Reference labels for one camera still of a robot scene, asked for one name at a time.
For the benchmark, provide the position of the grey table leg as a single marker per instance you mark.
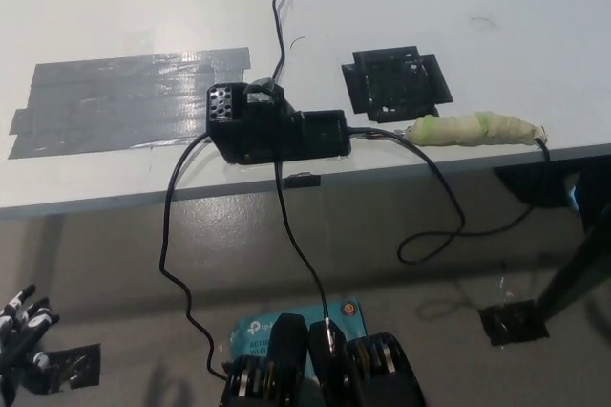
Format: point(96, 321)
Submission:
point(52, 249)

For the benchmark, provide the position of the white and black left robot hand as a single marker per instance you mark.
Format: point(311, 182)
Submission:
point(24, 326)

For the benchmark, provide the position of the black square tape patch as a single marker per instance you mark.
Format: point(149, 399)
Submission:
point(396, 87)

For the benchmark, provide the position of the black soldering station base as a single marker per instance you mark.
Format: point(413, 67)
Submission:
point(286, 134)

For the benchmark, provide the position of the black stand pole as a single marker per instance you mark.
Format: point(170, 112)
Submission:
point(577, 263)

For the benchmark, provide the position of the teal router box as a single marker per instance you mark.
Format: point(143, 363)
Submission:
point(258, 335)

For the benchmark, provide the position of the large grey duct tape patch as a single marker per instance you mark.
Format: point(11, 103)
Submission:
point(119, 101)

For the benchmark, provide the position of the small black tape strip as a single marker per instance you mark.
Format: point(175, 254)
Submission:
point(302, 181)

